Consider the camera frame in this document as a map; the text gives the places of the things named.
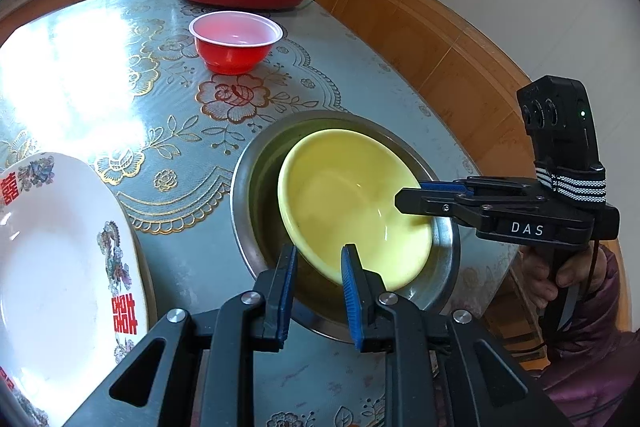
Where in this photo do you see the large white floral plate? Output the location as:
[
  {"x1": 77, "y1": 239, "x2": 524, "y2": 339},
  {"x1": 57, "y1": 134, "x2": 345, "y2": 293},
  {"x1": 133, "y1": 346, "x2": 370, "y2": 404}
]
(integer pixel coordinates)
[{"x1": 0, "y1": 152, "x2": 151, "y2": 427}]

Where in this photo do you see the yellow bowl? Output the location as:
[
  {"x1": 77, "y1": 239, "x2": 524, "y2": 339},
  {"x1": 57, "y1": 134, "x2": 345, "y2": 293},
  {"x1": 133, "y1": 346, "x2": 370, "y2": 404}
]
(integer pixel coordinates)
[{"x1": 277, "y1": 130, "x2": 434, "y2": 294}]

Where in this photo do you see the person's right forearm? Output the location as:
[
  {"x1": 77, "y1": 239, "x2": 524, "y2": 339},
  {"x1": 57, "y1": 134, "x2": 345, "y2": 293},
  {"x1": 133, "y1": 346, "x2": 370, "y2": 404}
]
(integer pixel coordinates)
[{"x1": 540, "y1": 243, "x2": 640, "y2": 427}]

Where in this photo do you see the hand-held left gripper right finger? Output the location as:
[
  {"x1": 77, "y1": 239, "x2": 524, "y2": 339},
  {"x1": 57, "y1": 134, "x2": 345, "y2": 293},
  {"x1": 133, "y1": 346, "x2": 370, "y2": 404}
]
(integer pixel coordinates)
[{"x1": 341, "y1": 244, "x2": 571, "y2": 427}]

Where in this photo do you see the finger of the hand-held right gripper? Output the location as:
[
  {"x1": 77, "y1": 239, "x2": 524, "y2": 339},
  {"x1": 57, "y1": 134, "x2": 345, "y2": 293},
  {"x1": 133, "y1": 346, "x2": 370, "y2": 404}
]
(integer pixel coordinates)
[
  {"x1": 394, "y1": 188, "x2": 484, "y2": 228},
  {"x1": 420, "y1": 176, "x2": 539, "y2": 201}
]

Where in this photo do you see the person's right hand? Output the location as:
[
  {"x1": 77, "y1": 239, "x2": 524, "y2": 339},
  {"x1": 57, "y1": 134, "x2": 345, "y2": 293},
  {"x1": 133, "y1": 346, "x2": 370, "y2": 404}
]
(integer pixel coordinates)
[{"x1": 520, "y1": 243, "x2": 602, "y2": 304}]

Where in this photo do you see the red plastic bowl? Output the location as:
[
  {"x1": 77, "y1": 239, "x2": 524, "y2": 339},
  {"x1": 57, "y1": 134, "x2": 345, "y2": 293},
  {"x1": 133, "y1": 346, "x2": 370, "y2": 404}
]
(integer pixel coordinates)
[{"x1": 188, "y1": 11, "x2": 284, "y2": 75}]

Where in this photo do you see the stainless steel bowl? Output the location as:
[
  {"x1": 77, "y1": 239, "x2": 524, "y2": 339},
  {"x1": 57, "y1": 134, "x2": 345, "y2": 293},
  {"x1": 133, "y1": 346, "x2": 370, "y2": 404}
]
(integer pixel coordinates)
[{"x1": 231, "y1": 109, "x2": 461, "y2": 343}]

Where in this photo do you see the floral gold-patterned tablecloth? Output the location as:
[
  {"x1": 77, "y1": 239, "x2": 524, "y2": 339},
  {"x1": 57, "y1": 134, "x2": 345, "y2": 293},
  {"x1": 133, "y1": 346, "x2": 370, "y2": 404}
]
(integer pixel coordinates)
[{"x1": 0, "y1": 0, "x2": 526, "y2": 427}]

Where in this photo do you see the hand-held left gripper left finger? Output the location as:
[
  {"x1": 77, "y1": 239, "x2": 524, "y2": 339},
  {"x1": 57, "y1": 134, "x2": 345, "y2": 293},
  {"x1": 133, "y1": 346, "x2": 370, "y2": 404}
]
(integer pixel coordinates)
[{"x1": 62, "y1": 244, "x2": 300, "y2": 427}]

